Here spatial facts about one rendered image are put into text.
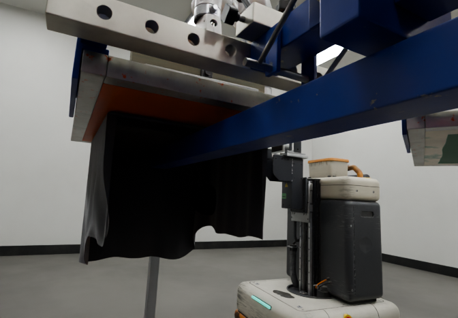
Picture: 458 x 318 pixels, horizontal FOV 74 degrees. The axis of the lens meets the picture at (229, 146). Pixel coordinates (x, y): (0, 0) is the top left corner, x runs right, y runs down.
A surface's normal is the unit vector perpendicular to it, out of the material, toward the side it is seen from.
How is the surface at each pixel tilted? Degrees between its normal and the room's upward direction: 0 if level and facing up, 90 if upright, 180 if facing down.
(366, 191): 90
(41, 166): 90
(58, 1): 90
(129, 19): 90
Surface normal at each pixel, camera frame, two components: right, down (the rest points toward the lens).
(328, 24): -0.88, -0.12
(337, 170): 0.41, -0.10
